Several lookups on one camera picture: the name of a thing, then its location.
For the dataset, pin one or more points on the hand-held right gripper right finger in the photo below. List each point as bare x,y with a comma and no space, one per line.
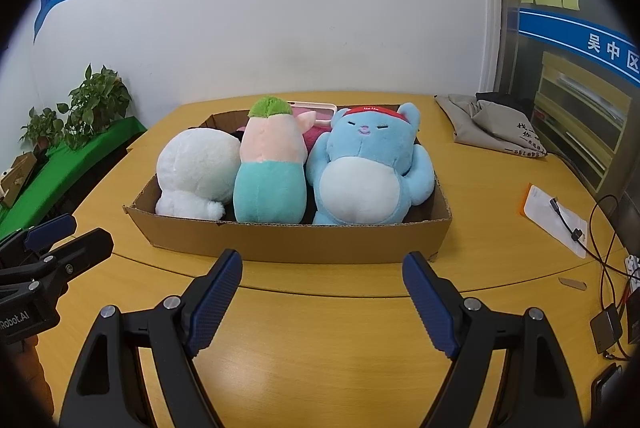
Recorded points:
430,303

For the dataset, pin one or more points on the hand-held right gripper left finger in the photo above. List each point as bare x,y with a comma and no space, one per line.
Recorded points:
215,303

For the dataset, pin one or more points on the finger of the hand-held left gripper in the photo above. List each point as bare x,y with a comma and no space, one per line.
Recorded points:
82,250
50,229

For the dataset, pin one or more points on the cardboard box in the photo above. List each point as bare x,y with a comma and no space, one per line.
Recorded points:
300,243

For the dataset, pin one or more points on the green-haired teal plush toy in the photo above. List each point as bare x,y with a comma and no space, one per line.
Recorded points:
270,188

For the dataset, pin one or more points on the white plush toy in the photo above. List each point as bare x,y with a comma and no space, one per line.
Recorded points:
195,167

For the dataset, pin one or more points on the blue plush bear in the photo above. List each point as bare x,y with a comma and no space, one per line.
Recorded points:
360,178

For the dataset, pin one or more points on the pink plush bear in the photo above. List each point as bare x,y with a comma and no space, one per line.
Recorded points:
316,136

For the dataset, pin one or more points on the person's left forearm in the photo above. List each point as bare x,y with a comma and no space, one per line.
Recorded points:
22,383

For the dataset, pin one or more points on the green cloth ledge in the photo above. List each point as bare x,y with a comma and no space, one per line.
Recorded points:
60,178

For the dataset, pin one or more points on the small cardboard model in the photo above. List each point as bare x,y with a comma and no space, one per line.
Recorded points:
17,178

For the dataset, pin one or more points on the small potted plant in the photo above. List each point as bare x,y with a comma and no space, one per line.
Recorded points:
42,130

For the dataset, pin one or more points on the large potted plant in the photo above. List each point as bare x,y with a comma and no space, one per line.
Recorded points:
97,102

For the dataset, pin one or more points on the white paper sheet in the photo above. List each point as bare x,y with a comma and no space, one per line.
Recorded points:
540,210

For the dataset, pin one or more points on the black power adapter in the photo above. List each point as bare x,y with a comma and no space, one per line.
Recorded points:
606,329

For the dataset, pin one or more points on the grey cloth bag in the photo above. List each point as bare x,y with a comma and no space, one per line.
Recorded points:
475,125

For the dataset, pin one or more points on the black flat device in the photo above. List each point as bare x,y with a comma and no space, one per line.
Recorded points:
607,383

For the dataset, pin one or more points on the white power strip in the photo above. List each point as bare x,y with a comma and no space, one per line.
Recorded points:
633,270

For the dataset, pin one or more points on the yellow shelf rack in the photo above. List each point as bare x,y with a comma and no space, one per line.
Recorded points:
580,117

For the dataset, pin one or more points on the blue banner stripe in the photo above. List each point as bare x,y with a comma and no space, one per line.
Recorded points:
575,37

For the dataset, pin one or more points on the pink plastic frame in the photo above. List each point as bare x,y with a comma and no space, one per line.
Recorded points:
326,107

